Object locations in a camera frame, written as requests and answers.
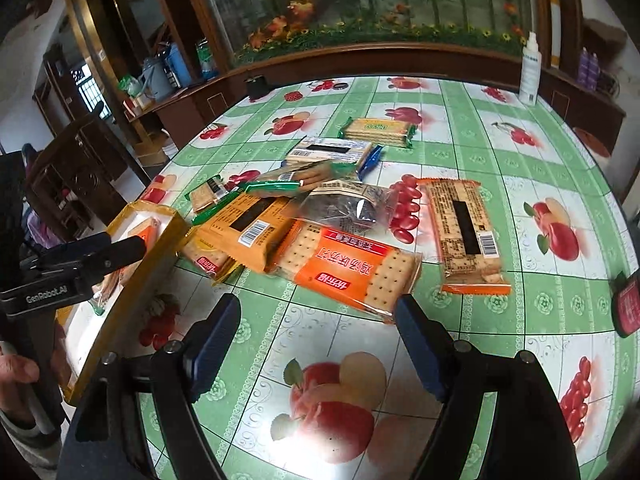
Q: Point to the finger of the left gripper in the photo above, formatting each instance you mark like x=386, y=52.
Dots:
x=95, y=254

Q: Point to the yellow cardboard tray box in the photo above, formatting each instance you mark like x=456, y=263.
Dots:
x=111, y=319

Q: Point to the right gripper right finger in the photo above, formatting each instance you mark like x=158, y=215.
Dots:
x=457, y=375

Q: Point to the green edged yellow cracker pack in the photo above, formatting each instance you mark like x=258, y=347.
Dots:
x=379, y=131

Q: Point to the blue edged cracker pack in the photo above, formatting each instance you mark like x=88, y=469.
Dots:
x=362, y=155

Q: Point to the orange cracker pack barcode side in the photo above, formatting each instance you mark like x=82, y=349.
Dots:
x=465, y=239

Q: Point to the purple bottles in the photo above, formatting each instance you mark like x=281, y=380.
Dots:
x=588, y=70

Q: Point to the orange pack with black label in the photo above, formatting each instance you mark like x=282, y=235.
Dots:
x=250, y=229

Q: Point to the blue thermos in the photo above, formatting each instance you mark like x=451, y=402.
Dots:
x=178, y=67

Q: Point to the green wrapper cracker pack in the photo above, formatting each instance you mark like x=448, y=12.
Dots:
x=291, y=180

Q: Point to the grey kettle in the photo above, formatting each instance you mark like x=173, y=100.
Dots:
x=155, y=83

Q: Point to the orange soda cracker pack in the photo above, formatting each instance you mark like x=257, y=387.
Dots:
x=356, y=271

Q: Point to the dark wooden chair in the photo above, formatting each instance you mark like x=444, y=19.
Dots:
x=69, y=156

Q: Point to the red black device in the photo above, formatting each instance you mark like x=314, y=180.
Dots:
x=626, y=304

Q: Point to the fruit pattern green tablecloth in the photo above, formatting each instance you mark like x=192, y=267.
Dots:
x=562, y=239

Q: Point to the white spray bottle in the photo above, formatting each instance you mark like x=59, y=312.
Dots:
x=530, y=71

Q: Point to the small black jar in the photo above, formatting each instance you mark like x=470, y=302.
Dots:
x=257, y=87

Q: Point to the clear bag dark snacks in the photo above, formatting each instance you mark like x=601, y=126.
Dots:
x=349, y=206

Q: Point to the small yellow cracker pack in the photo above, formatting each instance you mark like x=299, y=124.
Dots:
x=217, y=265

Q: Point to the person's left hand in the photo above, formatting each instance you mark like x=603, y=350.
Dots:
x=16, y=373

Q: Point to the flower aquarium display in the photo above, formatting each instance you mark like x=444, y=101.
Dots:
x=250, y=31

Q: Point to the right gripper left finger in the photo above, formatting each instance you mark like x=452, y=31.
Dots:
x=181, y=372

